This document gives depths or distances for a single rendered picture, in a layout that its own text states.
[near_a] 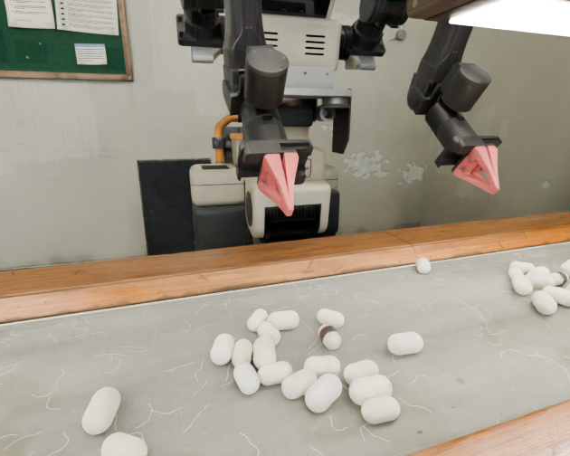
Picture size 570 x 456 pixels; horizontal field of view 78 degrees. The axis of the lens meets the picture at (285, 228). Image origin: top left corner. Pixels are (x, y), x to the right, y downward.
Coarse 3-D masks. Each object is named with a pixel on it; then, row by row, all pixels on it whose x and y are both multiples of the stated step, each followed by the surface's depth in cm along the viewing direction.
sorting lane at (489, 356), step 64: (512, 256) 61; (64, 320) 41; (128, 320) 41; (192, 320) 41; (384, 320) 41; (448, 320) 41; (512, 320) 41; (0, 384) 31; (64, 384) 31; (128, 384) 31; (192, 384) 31; (448, 384) 31; (512, 384) 31; (0, 448) 25; (64, 448) 25; (192, 448) 25; (256, 448) 25; (320, 448) 25; (384, 448) 25
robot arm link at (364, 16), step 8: (360, 0) 86; (368, 0) 82; (376, 0) 80; (384, 0) 80; (360, 8) 86; (368, 8) 82; (376, 8) 81; (384, 8) 81; (360, 16) 86; (368, 16) 83; (376, 16) 82; (400, 24) 87
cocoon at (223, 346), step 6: (222, 336) 35; (228, 336) 35; (216, 342) 34; (222, 342) 34; (228, 342) 34; (234, 342) 35; (216, 348) 33; (222, 348) 33; (228, 348) 33; (210, 354) 33; (216, 354) 33; (222, 354) 33; (228, 354) 33; (216, 360) 32; (222, 360) 32; (228, 360) 33
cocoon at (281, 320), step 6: (276, 312) 39; (282, 312) 39; (288, 312) 39; (294, 312) 39; (270, 318) 38; (276, 318) 38; (282, 318) 38; (288, 318) 38; (294, 318) 38; (276, 324) 38; (282, 324) 38; (288, 324) 38; (294, 324) 38
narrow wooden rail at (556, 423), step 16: (528, 416) 24; (544, 416) 24; (560, 416) 24; (480, 432) 23; (496, 432) 23; (512, 432) 23; (528, 432) 23; (544, 432) 23; (560, 432) 23; (432, 448) 22; (448, 448) 22; (464, 448) 22; (480, 448) 22; (496, 448) 22; (512, 448) 22; (528, 448) 22; (544, 448) 22; (560, 448) 22
